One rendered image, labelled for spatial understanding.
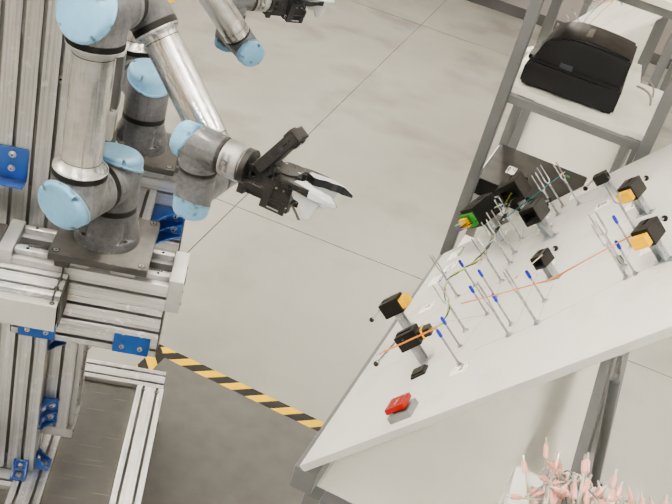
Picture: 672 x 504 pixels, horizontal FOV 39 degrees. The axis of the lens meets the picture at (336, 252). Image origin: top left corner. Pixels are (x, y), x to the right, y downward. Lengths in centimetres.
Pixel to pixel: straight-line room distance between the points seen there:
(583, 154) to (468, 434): 298
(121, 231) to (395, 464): 87
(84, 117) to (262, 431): 187
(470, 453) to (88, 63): 136
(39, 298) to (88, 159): 38
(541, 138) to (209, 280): 206
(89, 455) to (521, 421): 131
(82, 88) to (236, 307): 232
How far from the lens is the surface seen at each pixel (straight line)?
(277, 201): 179
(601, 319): 197
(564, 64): 300
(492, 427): 264
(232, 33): 263
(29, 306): 221
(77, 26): 188
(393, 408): 207
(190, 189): 188
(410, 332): 227
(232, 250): 450
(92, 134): 199
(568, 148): 533
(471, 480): 246
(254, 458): 346
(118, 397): 328
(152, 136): 264
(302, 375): 386
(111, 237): 221
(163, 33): 198
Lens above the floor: 239
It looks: 31 degrees down
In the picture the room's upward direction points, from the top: 16 degrees clockwise
